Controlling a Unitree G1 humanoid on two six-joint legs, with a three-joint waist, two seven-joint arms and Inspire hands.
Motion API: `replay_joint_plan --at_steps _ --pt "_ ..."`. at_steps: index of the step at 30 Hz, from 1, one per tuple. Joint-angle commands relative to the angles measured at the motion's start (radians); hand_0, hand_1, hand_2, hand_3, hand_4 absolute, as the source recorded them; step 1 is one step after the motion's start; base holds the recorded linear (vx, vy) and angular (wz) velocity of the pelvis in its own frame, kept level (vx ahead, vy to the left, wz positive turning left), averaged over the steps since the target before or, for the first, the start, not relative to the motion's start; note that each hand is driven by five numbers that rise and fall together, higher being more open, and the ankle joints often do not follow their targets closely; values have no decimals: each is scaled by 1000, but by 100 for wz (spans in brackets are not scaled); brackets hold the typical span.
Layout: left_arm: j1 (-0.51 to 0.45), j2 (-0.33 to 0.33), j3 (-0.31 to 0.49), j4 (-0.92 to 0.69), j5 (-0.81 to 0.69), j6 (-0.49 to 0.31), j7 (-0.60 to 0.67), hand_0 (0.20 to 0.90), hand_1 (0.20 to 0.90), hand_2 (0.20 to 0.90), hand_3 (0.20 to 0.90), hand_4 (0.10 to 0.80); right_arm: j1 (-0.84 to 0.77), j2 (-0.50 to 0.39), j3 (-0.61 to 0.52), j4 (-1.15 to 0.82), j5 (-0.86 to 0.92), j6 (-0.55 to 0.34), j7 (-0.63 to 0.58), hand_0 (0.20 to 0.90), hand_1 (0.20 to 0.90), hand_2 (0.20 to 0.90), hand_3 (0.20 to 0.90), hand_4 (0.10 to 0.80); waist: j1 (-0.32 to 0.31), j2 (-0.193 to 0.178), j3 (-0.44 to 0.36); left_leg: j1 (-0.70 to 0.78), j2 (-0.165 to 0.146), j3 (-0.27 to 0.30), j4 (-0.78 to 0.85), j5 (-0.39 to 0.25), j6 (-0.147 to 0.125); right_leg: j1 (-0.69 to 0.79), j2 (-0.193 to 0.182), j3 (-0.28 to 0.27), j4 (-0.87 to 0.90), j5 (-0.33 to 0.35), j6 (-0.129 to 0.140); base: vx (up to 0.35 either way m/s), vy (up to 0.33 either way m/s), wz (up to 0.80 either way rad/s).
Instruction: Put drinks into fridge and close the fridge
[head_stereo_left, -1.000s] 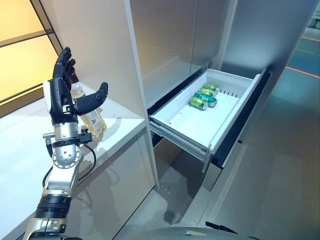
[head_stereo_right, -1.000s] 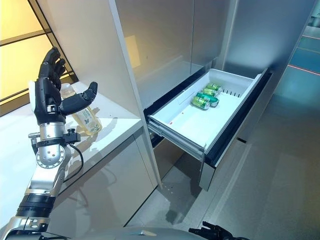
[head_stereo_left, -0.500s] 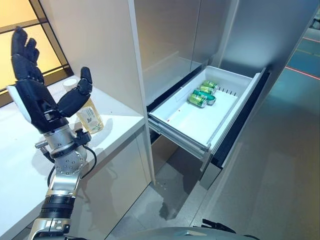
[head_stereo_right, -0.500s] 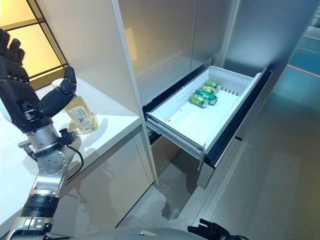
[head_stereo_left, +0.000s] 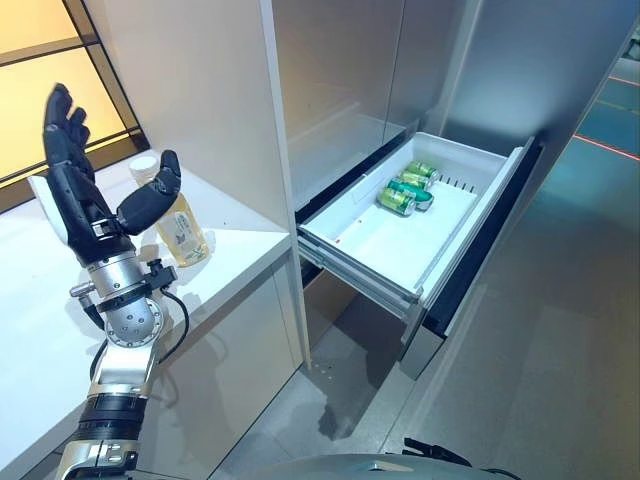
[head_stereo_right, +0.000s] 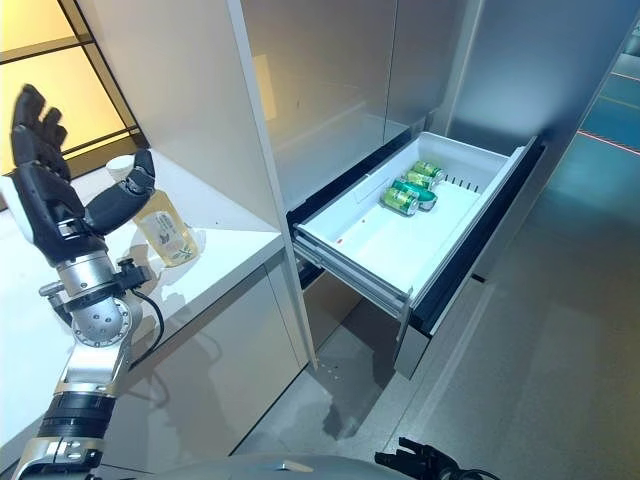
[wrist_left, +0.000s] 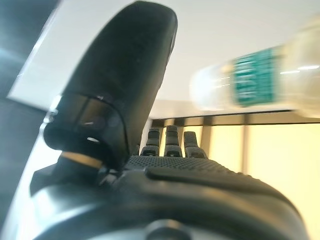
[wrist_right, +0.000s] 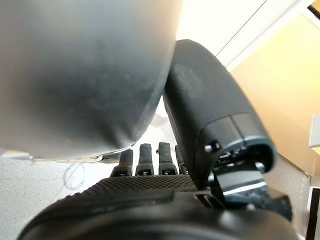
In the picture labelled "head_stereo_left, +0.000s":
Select yellow tea bottle white cap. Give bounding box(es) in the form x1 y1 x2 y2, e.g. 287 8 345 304
128 155 211 269

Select stainless bottom fridge drawer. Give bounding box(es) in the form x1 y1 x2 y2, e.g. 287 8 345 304
302 267 419 374

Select stainless steel fridge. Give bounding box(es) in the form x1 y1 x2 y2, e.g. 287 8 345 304
272 0 547 384

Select silver tall side panel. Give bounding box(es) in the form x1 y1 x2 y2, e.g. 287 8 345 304
424 0 639 151

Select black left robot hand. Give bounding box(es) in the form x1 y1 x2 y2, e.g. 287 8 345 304
27 83 183 269

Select silver robot legs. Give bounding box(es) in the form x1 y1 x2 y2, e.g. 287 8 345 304
258 439 507 480

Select white fridge drawer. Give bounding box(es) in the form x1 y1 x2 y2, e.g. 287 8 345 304
297 130 547 382

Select white tall cabinet panel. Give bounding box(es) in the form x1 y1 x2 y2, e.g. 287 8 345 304
82 0 312 369

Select dark green can teal end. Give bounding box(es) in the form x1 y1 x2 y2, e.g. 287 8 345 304
386 178 435 212

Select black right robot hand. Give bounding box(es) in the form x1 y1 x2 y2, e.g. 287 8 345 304
402 436 474 459

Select black framed window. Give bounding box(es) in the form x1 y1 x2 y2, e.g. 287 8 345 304
0 0 151 217

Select white counter cabinet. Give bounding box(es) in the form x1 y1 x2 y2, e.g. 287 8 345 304
0 162 307 480

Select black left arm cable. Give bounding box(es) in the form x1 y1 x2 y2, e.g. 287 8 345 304
149 287 192 366

